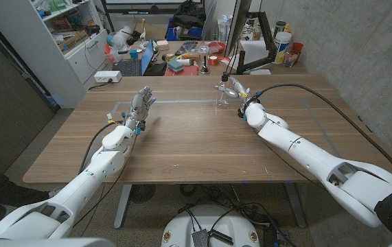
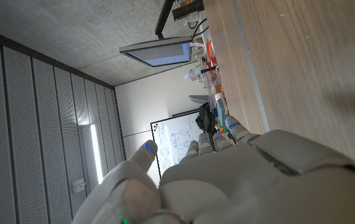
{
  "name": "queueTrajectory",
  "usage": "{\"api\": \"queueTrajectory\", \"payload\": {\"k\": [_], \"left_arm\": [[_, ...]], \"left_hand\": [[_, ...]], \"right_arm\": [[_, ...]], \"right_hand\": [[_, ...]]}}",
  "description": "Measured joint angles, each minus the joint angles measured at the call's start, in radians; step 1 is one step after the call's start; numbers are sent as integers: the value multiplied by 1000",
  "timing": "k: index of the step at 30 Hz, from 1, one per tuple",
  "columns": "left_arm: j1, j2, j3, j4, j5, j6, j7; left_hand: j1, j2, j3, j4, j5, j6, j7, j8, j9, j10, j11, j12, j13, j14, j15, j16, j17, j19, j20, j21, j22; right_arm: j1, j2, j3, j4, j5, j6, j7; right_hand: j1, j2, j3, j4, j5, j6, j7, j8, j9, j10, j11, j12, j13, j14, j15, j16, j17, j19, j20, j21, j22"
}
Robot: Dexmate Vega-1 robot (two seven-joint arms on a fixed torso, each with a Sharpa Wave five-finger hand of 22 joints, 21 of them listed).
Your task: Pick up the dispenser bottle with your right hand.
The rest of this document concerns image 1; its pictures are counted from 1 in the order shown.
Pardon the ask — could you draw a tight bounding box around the clear dispenser bottle black pump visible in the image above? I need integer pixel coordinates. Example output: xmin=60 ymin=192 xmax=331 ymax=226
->
xmin=216 ymin=72 xmax=233 ymax=108

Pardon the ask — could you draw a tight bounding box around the black computer monitor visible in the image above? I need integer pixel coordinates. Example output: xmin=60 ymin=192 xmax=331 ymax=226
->
xmin=223 ymin=0 xmax=253 ymax=58

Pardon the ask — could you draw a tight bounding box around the white shelf cabinet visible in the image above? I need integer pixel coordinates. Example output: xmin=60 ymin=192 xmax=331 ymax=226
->
xmin=0 ymin=0 xmax=113 ymax=109

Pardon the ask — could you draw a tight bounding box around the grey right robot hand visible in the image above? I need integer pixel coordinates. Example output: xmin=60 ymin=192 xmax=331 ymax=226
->
xmin=214 ymin=76 xmax=260 ymax=119

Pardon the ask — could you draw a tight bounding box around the red bowl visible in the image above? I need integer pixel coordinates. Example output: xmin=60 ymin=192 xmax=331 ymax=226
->
xmin=207 ymin=41 xmax=227 ymax=55

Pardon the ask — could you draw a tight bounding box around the black jacket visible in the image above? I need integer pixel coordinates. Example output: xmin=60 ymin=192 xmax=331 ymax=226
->
xmin=165 ymin=0 xmax=207 ymax=30

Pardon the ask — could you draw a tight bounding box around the open laptop blue screen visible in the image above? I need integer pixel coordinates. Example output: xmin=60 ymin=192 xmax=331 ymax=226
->
xmin=113 ymin=38 xmax=156 ymax=78

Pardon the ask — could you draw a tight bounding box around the clear glass jar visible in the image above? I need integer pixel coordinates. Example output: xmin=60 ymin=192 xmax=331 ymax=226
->
xmin=197 ymin=45 xmax=211 ymax=75

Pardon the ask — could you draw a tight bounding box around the teal box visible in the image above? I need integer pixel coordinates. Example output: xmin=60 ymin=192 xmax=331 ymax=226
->
xmin=166 ymin=59 xmax=185 ymax=74

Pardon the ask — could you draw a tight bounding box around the person's dark clothed leg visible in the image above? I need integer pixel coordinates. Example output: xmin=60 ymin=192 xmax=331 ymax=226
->
xmin=0 ymin=165 xmax=51 ymax=226

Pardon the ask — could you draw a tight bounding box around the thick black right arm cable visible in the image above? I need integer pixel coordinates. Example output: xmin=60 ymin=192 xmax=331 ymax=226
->
xmin=255 ymin=82 xmax=392 ymax=191

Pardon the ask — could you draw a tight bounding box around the grey table leg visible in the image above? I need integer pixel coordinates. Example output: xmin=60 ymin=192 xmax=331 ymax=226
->
xmin=113 ymin=184 xmax=133 ymax=230
xmin=282 ymin=181 xmax=308 ymax=229

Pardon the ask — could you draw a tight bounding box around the black flat connector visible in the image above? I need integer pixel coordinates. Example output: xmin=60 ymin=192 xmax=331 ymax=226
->
xmin=209 ymin=229 xmax=235 ymax=246

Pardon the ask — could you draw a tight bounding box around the black round floor fan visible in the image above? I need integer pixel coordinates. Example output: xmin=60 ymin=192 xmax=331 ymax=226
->
xmin=129 ymin=184 xmax=157 ymax=204

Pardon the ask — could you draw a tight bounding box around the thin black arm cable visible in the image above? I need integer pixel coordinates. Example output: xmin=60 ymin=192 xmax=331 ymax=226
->
xmin=255 ymin=128 xmax=327 ymax=190
xmin=73 ymin=134 xmax=139 ymax=228

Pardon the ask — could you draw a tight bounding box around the clear pump bottle blue label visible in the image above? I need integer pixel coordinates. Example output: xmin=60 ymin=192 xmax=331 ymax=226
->
xmin=218 ymin=14 xmax=233 ymax=44

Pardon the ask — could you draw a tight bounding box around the black lidded canister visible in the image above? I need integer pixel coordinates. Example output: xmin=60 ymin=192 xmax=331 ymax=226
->
xmin=273 ymin=21 xmax=287 ymax=39

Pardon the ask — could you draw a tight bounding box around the glass with small items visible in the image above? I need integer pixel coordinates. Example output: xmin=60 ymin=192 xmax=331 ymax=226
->
xmin=283 ymin=50 xmax=298 ymax=68

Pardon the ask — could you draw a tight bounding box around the white plastic bag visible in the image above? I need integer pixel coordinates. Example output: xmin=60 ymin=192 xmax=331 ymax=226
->
xmin=106 ymin=25 xmax=133 ymax=56

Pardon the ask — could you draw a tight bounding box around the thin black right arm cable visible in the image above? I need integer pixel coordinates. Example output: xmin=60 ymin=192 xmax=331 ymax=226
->
xmin=255 ymin=128 xmax=327 ymax=190

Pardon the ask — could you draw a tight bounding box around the white lidded canister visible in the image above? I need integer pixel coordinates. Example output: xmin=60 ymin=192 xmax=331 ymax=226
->
xmin=273 ymin=31 xmax=292 ymax=65

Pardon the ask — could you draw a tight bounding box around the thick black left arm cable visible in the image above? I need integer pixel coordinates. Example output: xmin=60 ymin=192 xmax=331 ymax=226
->
xmin=78 ymin=120 xmax=126 ymax=174

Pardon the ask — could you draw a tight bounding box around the cardboard box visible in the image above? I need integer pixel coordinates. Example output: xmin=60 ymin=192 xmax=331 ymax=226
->
xmin=57 ymin=30 xmax=90 ymax=53

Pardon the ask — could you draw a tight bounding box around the red cup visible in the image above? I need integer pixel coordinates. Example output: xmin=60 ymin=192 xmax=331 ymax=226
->
xmin=290 ymin=42 xmax=304 ymax=56

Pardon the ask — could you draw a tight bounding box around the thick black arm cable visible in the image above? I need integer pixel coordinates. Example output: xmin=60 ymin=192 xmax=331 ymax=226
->
xmin=78 ymin=120 xmax=126 ymax=174
xmin=255 ymin=82 xmax=392 ymax=191

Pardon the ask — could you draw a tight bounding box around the white power strip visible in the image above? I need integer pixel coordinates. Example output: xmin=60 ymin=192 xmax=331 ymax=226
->
xmin=93 ymin=70 xmax=123 ymax=84

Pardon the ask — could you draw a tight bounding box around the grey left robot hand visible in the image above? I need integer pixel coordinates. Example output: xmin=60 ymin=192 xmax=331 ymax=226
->
xmin=124 ymin=85 xmax=157 ymax=133

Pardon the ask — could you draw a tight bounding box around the red desk mat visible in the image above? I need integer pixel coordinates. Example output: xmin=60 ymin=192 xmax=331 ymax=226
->
xmin=163 ymin=64 xmax=199 ymax=77

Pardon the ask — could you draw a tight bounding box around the white robot torso base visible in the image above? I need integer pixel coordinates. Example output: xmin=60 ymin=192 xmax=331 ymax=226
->
xmin=161 ymin=204 xmax=262 ymax=247

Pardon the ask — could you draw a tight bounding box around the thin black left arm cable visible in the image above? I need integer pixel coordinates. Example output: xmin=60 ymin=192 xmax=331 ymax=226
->
xmin=73 ymin=134 xmax=139 ymax=228

